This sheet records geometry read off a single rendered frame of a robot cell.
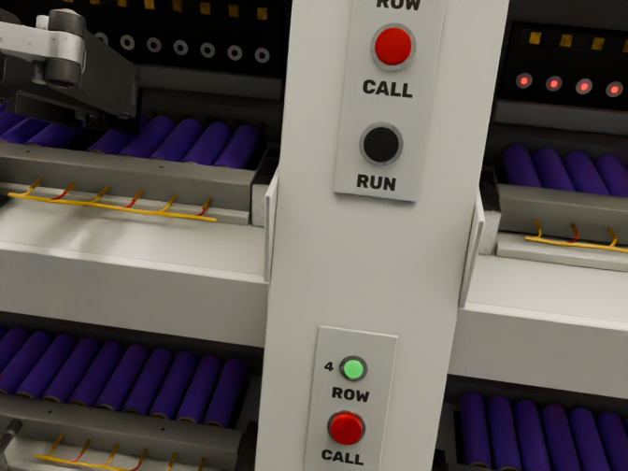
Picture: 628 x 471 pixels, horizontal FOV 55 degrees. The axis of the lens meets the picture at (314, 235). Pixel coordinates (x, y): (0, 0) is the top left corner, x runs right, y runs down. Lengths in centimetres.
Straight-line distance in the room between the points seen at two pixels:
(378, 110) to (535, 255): 13
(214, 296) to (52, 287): 9
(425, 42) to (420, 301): 12
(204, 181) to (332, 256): 9
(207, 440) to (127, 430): 6
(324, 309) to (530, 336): 10
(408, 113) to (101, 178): 19
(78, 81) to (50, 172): 16
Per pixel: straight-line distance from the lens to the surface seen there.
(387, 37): 28
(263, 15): 46
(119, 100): 30
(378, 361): 32
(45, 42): 24
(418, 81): 28
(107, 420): 47
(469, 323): 31
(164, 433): 45
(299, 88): 29
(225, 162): 38
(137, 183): 37
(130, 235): 35
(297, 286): 31
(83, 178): 38
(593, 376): 35
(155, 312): 34
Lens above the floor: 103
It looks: 15 degrees down
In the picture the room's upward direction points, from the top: 6 degrees clockwise
